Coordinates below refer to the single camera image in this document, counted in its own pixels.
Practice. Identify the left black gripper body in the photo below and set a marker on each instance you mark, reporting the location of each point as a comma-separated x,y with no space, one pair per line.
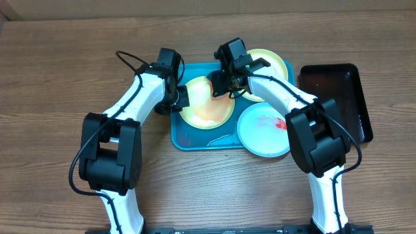
174,102

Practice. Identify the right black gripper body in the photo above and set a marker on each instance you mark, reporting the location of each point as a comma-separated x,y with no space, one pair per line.
226,82

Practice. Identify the pink sponge black scourer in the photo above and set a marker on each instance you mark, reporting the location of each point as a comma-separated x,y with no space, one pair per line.
219,88

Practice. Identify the yellow plate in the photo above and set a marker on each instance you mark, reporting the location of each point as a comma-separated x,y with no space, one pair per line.
204,110
276,62

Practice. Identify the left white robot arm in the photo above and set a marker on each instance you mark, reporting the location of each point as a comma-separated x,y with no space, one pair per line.
110,156

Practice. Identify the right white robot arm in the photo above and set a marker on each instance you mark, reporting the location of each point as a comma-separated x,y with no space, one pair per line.
317,139

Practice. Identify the black plastic tray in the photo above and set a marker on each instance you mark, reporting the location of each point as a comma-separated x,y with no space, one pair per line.
342,83

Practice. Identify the light blue plate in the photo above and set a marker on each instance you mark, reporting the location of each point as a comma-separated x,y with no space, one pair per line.
262,130

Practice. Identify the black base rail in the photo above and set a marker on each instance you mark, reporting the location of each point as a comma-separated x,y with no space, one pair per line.
288,229

